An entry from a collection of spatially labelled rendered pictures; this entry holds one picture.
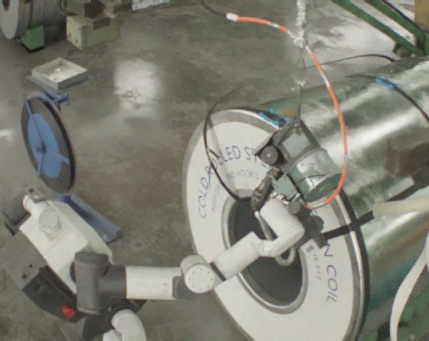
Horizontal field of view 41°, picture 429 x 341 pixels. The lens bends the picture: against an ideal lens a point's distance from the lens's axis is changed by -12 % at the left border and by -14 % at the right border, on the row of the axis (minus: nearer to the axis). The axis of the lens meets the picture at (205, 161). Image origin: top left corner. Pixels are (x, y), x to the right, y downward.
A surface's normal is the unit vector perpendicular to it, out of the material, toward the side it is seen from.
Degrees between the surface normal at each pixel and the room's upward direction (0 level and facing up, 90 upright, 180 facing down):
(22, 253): 23
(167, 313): 0
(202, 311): 0
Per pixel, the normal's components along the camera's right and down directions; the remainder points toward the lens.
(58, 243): -0.32, -0.66
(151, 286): 0.17, 0.10
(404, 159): 0.36, 0.49
